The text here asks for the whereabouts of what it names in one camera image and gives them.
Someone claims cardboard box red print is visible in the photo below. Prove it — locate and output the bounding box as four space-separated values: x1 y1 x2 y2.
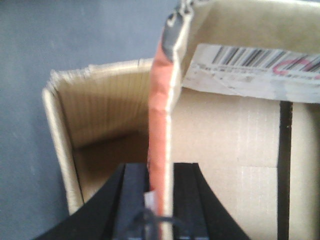
148 0 320 240

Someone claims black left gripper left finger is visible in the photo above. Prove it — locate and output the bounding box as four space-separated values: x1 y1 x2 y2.
37 163 160 240

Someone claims white barcode label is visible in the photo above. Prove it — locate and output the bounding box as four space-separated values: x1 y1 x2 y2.
182 43 320 104

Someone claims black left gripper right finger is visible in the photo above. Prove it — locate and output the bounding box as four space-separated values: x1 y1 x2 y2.
173 163 249 240

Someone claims small open brown carton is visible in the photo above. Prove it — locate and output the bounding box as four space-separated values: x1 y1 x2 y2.
42 58 152 214

